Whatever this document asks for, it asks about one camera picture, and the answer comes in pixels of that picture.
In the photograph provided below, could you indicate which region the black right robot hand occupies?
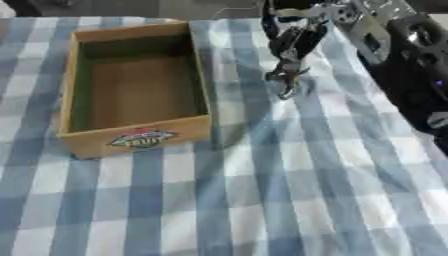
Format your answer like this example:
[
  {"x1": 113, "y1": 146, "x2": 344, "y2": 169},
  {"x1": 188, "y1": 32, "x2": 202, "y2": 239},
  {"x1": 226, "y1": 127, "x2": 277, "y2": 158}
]
[{"x1": 259, "y1": 0, "x2": 331, "y2": 101}]

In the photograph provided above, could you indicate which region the tan cardboard box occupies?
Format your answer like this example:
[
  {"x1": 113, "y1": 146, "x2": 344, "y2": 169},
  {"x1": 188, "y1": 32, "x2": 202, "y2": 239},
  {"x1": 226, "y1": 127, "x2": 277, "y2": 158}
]
[{"x1": 56, "y1": 20, "x2": 214, "y2": 160}]

